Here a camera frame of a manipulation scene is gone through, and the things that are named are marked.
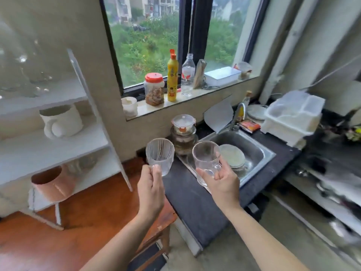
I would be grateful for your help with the clear plastic water bottle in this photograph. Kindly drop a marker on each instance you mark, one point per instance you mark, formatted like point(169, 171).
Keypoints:
point(187, 76)

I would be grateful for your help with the white paper sheet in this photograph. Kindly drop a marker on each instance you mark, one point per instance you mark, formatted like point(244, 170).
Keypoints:
point(218, 114)

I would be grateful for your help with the person's right thumb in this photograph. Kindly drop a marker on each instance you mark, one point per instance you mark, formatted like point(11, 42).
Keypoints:
point(204, 176)

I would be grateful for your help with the black window frame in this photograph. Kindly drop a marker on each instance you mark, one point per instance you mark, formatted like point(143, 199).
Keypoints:
point(186, 28)

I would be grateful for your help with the pink ceramic mug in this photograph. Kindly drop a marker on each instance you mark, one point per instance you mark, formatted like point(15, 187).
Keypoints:
point(53, 184)

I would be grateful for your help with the person's right hand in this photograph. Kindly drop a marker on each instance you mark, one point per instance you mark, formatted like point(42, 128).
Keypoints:
point(225, 189)

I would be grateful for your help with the person's right forearm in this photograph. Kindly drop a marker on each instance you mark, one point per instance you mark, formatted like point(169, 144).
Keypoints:
point(262, 239)

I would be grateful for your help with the group of clear glassware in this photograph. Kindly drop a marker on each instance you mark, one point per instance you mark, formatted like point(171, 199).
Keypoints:
point(19, 73)

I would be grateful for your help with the white rectangular box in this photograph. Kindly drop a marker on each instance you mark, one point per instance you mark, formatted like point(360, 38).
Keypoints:
point(222, 75)

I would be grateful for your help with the yellow bottle with orange cap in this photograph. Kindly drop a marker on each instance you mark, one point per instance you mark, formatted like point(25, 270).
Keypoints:
point(172, 78)

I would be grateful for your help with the yellow green object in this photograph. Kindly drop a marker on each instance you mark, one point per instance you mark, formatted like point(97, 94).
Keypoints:
point(354, 134)

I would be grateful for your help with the person's left forearm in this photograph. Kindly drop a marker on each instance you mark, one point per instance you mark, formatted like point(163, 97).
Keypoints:
point(124, 245)

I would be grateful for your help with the person's left thumb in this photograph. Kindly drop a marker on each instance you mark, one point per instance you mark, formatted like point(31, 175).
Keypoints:
point(158, 174)

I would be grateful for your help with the low metal shelf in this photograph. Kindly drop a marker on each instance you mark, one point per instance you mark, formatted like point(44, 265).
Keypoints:
point(330, 191)

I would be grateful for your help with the white ceramic mug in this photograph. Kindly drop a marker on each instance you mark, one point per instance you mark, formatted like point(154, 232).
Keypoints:
point(63, 121)

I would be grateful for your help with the clear glass cup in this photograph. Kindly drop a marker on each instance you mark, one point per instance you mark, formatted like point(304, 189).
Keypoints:
point(81, 164)

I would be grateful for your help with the chrome faucet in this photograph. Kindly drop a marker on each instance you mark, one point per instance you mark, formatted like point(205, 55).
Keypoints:
point(238, 115)

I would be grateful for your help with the plastic jar with orange lid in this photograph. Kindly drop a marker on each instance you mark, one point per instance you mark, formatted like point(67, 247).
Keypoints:
point(154, 90)

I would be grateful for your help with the round glass jar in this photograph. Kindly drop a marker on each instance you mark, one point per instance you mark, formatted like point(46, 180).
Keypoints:
point(183, 142)

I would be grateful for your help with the person's left hand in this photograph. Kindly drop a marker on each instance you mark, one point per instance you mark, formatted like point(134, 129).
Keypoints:
point(151, 191)

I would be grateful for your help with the small bottle with brown cap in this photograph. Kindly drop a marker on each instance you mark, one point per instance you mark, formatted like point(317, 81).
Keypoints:
point(247, 99)

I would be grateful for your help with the ribbed clear glass mug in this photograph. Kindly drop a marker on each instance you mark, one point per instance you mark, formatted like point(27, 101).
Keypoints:
point(160, 153)

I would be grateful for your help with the glass container with clear lid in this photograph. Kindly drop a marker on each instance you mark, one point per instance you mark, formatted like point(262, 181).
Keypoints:
point(183, 124)

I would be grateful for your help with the white shelf rack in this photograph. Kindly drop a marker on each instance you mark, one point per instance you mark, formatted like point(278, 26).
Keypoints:
point(56, 146)

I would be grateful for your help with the brown wooden table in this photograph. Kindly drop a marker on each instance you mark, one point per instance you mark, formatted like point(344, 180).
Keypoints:
point(93, 211)

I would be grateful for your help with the red snack packet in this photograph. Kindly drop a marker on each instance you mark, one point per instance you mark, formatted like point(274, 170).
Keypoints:
point(250, 126)

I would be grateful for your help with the white round plate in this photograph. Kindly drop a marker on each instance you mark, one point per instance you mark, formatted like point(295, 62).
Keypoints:
point(256, 112)

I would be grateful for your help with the smooth clear glass mug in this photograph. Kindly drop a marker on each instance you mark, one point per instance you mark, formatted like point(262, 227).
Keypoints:
point(206, 158)

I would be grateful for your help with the white plastic dish rack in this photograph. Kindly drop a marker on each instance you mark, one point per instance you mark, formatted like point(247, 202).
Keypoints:
point(293, 118)

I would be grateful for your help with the stack of pale plates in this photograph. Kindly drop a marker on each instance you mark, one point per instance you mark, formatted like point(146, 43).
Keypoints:
point(233, 156)

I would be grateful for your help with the stainless steel sink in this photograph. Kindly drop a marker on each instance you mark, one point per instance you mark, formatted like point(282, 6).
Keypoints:
point(253, 150)

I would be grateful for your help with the clear plastic cup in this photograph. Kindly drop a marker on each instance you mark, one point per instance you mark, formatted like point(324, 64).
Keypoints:
point(244, 69)

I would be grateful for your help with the small white cup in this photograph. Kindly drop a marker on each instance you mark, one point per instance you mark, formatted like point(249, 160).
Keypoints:
point(129, 106)

